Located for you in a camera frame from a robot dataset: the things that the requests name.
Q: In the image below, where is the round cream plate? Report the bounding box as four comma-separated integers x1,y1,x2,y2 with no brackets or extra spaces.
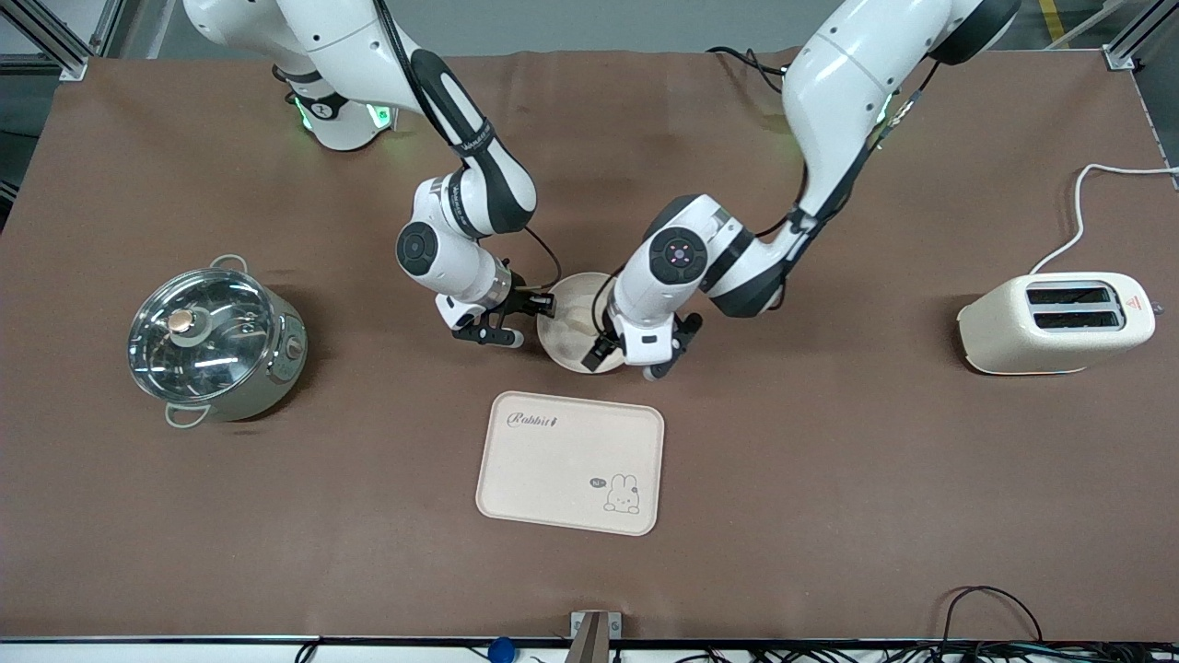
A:
537,272,638,375

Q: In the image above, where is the cream rabbit print tray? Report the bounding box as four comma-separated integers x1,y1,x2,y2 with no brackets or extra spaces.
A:
475,390,666,537

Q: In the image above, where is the stainless steel electric pot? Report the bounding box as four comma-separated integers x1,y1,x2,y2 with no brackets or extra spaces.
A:
129,255,309,430

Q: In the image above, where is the glass pot lid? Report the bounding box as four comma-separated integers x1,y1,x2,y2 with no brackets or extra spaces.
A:
126,268,278,400

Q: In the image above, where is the cream two-slot toaster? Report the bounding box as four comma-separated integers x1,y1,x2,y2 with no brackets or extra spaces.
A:
956,272,1158,377

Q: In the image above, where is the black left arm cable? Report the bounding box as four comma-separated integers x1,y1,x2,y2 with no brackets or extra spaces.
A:
755,60,942,242

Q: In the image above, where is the grey metal bracket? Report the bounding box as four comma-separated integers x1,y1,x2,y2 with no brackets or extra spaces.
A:
564,610,624,663

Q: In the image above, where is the black arm base cable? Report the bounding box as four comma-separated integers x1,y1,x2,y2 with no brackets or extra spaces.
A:
707,46,795,93

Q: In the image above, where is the looped black cable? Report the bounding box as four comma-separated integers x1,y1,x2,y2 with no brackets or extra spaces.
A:
940,586,1046,647

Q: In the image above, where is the white toaster power cable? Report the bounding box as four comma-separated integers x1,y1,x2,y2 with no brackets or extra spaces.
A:
1029,163,1179,276

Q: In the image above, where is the aluminium frame profile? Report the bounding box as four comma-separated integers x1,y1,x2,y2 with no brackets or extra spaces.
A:
0,0,125,82
1101,0,1179,73

